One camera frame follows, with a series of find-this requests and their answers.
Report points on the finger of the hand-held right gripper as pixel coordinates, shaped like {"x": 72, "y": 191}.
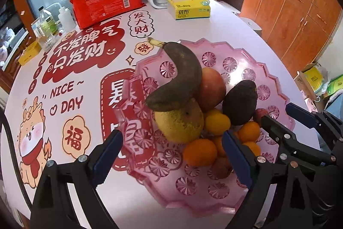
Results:
{"x": 300, "y": 113}
{"x": 278, "y": 133}

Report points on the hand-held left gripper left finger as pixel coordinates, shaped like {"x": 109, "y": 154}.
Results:
{"x": 107, "y": 156}

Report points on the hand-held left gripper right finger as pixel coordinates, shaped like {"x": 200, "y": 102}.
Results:
{"x": 238, "y": 162}

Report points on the dark avocado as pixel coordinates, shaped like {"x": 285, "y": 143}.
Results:
{"x": 239, "y": 103}

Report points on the pink plastic fruit bowl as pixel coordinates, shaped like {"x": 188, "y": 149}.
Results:
{"x": 160, "y": 164}

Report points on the yellow apple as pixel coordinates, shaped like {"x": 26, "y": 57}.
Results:
{"x": 176, "y": 124}

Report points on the red apple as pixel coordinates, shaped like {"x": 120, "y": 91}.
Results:
{"x": 213, "y": 89}

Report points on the overripe dark banana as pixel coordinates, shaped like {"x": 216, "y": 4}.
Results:
{"x": 185, "y": 70}

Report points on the pink plastic stool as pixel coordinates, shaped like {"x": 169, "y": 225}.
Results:
{"x": 310, "y": 104}

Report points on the cardboard box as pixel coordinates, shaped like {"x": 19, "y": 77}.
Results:
{"x": 305, "y": 84}

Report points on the yellow package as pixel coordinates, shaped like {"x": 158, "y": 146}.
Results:
{"x": 317, "y": 78}

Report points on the white round stool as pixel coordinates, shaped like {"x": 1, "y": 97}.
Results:
{"x": 253, "y": 26}

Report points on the glass cup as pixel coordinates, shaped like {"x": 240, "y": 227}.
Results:
{"x": 47, "y": 42}

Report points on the flat yellow box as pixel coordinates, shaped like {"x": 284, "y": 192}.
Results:
{"x": 29, "y": 53}

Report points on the white wash bottle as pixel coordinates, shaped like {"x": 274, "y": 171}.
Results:
{"x": 65, "y": 19}

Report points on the clear bottle green label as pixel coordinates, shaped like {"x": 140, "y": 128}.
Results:
{"x": 48, "y": 25}

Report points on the yellow tissue box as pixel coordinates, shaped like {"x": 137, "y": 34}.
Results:
{"x": 193, "y": 13}

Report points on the wooden wall cabinet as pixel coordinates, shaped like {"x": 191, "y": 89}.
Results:
{"x": 294, "y": 25}

